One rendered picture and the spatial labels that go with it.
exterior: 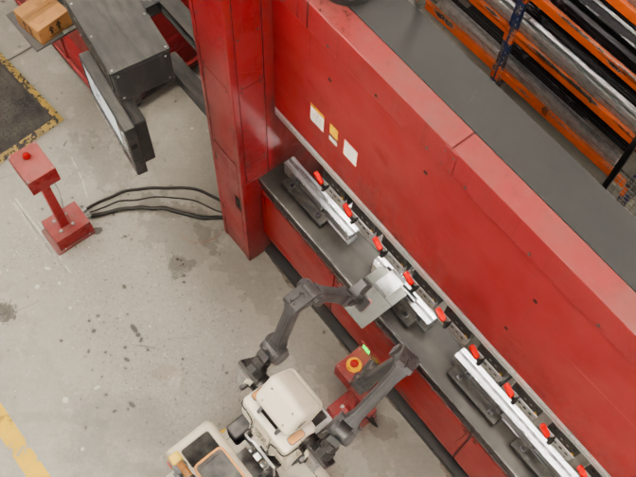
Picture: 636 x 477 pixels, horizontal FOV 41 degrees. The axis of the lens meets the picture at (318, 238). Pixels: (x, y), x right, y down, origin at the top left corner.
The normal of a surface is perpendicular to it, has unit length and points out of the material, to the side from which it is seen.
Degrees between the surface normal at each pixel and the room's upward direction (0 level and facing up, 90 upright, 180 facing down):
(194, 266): 0
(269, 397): 48
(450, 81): 0
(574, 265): 0
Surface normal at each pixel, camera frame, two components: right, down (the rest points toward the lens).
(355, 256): 0.03, -0.43
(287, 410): -0.55, 0.13
